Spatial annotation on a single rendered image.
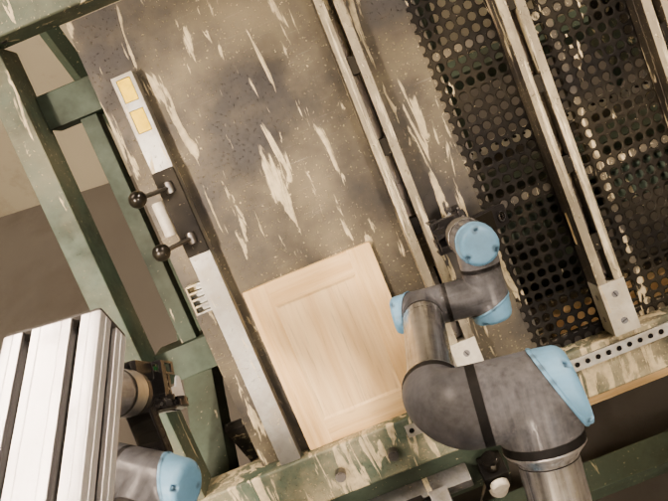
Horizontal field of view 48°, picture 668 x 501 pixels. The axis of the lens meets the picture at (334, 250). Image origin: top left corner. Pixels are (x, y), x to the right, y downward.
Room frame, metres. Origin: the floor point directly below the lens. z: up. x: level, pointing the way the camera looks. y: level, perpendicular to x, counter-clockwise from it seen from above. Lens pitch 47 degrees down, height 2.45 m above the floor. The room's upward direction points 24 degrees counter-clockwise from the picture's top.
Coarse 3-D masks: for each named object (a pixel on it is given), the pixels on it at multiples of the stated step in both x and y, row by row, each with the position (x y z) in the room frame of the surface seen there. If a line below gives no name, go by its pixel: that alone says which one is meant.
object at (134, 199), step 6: (168, 186) 1.30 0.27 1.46; (132, 192) 1.25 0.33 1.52; (138, 192) 1.24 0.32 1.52; (150, 192) 1.27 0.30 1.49; (156, 192) 1.28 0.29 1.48; (162, 192) 1.29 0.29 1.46; (168, 192) 1.30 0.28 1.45; (132, 198) 1.23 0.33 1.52; (138, 198) 1.23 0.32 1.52; (144, 198) 1.23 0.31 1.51; (132, 204) 1.23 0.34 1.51; (138, 204) 1.22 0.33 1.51; (144, 204) 1.23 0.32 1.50
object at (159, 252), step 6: (186, 234) 1.24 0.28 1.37; (192, 234) 1.23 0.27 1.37; (186, 240) 1.22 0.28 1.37; (192, 240) 1.22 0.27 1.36; (156, 246) 1.17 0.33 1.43; (162, 246) 1.17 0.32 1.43; (174, 246) 1.19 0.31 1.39; (156, 252) 1.16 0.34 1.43; (162, 252) 1.15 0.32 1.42; (168, 252) 1.16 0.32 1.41; (156, 258) 1.15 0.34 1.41; (162, 258) 1.15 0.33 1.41
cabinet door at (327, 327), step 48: (288, 288) 1.13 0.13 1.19; (336, 288) 1.10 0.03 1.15; (384, 288) 1.07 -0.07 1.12; (288, 336) 1.07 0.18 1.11; (336, 336) 1.04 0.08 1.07; (384, 336) 1.01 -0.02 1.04; (288, 384) 1.01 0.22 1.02; (336, 384) 0.98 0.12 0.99; (384, 384) 0.94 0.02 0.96; (336, 432) 0.91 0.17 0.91
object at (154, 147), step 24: (120, 96) 1.46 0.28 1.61; (144, 96) 1.46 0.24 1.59; (144, 144) 1.39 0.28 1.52; (192, 264) 1.21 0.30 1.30; (216, 264) 1.19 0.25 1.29; (216, 288) 1.16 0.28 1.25; (216, 312) 1.13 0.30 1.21; (240, 312) 1.14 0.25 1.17; (240, 336) 1.09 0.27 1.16; (240, 360) 1.06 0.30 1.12; (264, 384) 1.01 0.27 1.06; (264, 408) 0.98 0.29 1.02; (288, 432) 0.93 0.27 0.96; (288, 456) 0.90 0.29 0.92
